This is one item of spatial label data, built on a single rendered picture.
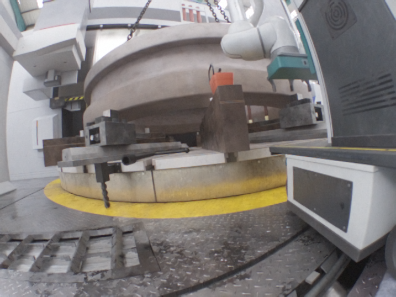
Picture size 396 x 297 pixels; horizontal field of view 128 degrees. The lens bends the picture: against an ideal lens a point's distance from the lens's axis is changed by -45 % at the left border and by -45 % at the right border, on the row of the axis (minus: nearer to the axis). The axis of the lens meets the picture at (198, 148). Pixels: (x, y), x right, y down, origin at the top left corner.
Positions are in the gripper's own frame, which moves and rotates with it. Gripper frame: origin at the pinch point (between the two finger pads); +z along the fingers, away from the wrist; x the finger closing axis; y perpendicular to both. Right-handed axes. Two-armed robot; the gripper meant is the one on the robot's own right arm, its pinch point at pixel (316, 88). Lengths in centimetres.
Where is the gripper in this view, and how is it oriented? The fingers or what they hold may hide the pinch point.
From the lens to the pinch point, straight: 136.6
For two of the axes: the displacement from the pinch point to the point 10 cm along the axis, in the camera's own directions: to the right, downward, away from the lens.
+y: -0.4, 0.2, -10.0
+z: 1.1, 9.9, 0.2
